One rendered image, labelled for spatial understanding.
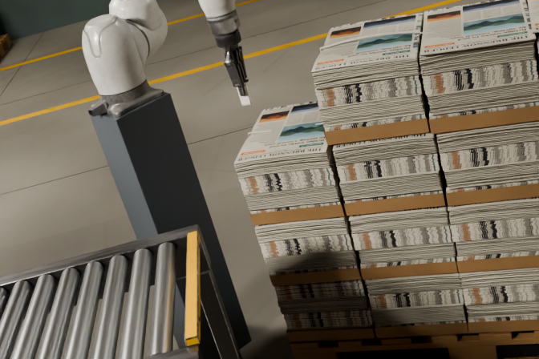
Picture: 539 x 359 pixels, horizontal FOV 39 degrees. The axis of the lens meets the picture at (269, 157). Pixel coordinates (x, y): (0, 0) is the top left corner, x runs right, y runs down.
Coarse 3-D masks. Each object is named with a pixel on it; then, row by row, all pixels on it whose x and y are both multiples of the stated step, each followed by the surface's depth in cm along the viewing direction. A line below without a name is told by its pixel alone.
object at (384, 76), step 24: (360, 48) 215; (384, 48) 209; (408, 48) 205; (312, 72) 207; (336, 72) 206; (360, 72) 204; (384, 72) 203; (408, 72) 201; (336, 96) 210; (360, 96) 208; (384, 96) 206; (408, 96) 205; (336, 120) 213; (360, 120) 212; (384, 120) 209
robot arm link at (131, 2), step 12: (120, 0) 243; (132, 0) 242; (144, 0) 243; (120, 12) 242; (132, 12) 242; (144, 12) 243; (156, 12) 248; (132, 24) 241; (144, 24) 243; (156, 24) 248; (156, 36) 248; (156, 48) 250
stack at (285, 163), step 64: (256, 128) 243; (320, 128) 230; (512, 128) 201; (256, 192) 228; (320, 192) 223; (384, 192) 219; (448, 192) 215; (320, 256) 234; (384, 256) 229; (448, 256) 225; (320, 320) 246; (384, 320) 240; (448, 320) 235; (512, 320) 230
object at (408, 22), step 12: (348, 24) 236; (360, 24) 233; (372, 24) 230; (384, 24) 228; (396, 24) 225; (408, 24) 223; (420, 24) 220; (336, 36) 229; (348, 36) 227; (360, 36) 224
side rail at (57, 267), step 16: (144, 240) 202; (160, 240) 199; (176, 240) 199; (80, 256) 203; (96, 256) 200; (112, 256) 199; (128, 256) 199; (208, 256) 204; (16, 272) 204; (32, 272) 201; (48, 272) 199; (80, 272) 200; (128, 272) 201; (176, 272) 203; (128, 288) 203
